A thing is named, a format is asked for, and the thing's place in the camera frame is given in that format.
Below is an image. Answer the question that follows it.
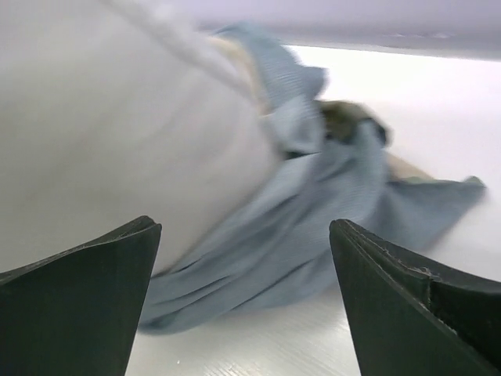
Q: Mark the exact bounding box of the blue-grey pillowcase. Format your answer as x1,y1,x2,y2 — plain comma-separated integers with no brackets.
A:
139,23,485,334

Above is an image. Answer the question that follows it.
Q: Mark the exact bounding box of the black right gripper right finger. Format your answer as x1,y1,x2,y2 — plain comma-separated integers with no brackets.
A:
330,220,500,376

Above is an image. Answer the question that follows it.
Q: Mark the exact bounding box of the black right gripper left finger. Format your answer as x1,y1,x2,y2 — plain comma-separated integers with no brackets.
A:
1,216,161,376

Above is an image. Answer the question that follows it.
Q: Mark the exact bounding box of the cream white pillow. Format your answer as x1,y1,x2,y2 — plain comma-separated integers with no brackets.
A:
1,1,282,271

